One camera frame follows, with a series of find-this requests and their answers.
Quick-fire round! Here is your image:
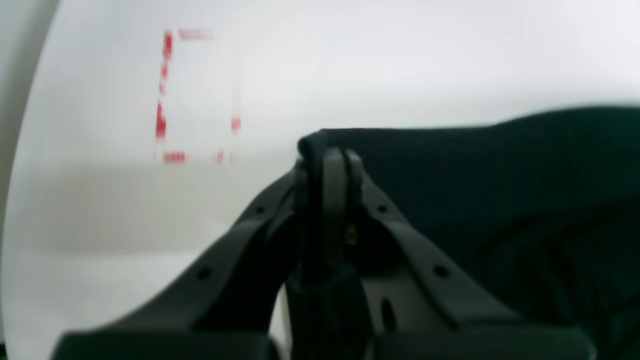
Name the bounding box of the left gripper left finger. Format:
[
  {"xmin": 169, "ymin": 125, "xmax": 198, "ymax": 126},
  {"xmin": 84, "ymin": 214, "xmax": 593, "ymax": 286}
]
[{"xmin": 52, "ymin": 160, "xmax": 308, "ymax": 360}]

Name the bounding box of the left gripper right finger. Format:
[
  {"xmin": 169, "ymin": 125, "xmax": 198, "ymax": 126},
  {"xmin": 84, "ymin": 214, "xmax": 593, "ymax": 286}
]
[{"xmin": 322, "ymin": 148, "xmax": 597, "ymax": 360}]

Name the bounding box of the black T-shirt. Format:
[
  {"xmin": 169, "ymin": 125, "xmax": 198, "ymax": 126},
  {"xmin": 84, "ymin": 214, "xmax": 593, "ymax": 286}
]
[{"xmin": 298, "ymin": 106, "xmax": 640, "ymax": 360}]

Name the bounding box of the red tape rectangle marking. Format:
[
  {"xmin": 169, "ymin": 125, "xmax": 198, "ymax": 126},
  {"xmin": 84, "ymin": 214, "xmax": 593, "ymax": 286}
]
[{"xmin": 154, "ymin": 28, "xmax": 242, "ymax": 166}]

